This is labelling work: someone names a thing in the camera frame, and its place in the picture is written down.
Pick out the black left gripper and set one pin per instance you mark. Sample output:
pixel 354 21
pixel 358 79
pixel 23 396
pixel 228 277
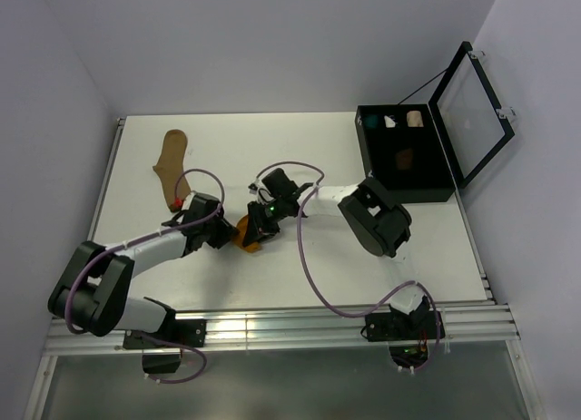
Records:
pixel 224 236

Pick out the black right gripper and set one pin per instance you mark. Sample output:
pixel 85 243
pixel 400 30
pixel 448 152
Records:
pixel 257 226

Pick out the mustard yellow striped-cuff sock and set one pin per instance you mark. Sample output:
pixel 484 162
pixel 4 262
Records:
pixel 250 234

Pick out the dark brown striped-cuff sock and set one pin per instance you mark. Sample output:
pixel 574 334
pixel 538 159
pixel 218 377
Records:
pixel 404 159

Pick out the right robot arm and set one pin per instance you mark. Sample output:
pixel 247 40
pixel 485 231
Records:
pixel 379 223

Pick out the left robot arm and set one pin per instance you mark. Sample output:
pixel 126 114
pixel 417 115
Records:
pixel 139 314

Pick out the tan ribbed sock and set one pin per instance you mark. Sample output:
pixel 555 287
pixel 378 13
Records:
pixel 169 169

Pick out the teal rolled sock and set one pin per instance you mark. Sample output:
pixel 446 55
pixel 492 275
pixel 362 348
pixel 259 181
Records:
pixel 371 121

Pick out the black storage box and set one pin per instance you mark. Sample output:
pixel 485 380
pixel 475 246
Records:
pixel 400 147

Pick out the white rolled sock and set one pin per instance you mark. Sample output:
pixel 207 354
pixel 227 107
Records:
pixel 389 122

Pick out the beige rolled sock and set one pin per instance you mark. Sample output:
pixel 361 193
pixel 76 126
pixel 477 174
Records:
pixel 414 119

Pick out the glass box lid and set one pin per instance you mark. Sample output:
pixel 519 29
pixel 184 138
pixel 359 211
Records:
pixel 473 125

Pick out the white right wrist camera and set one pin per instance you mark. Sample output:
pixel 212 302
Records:
pixel 262 194

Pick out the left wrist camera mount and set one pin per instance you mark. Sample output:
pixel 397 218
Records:
pixel 183 203

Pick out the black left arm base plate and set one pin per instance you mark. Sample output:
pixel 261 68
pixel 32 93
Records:
pixel 183 332

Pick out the aluminium table edge rail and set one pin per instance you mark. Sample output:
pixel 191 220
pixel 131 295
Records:
pixel 109 175

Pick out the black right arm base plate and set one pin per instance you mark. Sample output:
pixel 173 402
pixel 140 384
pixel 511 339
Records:
pixel 396 326

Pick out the aluminium front frame rails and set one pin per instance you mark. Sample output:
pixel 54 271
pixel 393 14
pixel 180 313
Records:
pixel 292 329

